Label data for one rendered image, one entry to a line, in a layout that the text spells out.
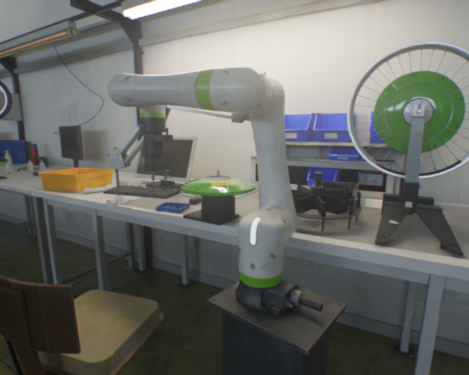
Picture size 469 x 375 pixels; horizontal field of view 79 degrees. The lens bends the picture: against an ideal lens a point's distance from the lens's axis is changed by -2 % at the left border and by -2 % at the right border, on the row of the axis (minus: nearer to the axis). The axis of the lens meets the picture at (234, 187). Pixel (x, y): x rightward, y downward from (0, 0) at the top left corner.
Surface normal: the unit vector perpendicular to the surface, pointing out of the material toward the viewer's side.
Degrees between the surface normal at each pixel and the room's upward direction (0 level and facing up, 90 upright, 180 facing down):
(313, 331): 0
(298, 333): 0
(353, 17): 90
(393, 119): 93
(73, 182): 94
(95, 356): 0
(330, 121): 90
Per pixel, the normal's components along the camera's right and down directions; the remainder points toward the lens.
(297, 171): -0.49, 0.16
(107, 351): 0.00, -0.98
